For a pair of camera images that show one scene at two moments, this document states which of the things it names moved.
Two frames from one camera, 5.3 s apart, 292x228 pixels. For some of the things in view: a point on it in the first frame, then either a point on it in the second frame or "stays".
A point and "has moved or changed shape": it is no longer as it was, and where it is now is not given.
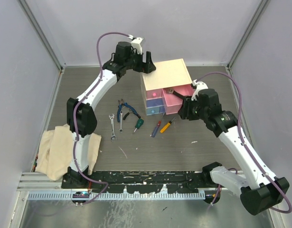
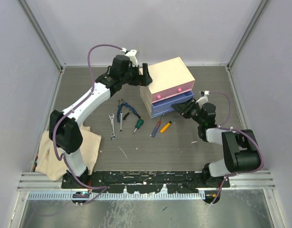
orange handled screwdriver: x=166 y=126 stays
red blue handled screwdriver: x=157 y=125 stays
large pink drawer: x=173 y=102 has moved or changed shape
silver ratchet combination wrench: x=121 y=129 stays
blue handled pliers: x=120 y=104 stays
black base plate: x=140 y=181 stays
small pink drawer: x=154 y=93 -> x=162 y=95
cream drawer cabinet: x=168 y=74 has moved or changed shape
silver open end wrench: x=113 y=137 stays
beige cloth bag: x=55 y=153 stays
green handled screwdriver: x=139 y=123 stays
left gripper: x=147 y=67 -> x=144 y=80
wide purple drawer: x=154 y=102 -> x=164 y=106
